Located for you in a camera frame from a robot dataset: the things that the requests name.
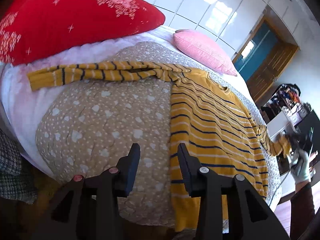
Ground white gloved right hand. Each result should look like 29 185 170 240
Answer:
290 148 311 185

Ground red embroidered pillow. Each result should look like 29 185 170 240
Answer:
1 0 165 66

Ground wooden door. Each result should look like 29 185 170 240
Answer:
246 41 299 103

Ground beige spotted quilt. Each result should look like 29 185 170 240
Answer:
35 41 282 227

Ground cluttered shelf rack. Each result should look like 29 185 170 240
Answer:
260 83 312 124

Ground white wardrobe doors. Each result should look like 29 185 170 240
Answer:
145 0 299 56

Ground white drawer unit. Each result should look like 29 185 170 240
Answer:
267 111 295 142

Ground pink ribbed pillow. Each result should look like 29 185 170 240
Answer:
173 29 238 76

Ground yellow striped knit sweater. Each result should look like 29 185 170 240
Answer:
26 60 292 233

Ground checkered grey fabric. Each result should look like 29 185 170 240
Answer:
0 132 37 204

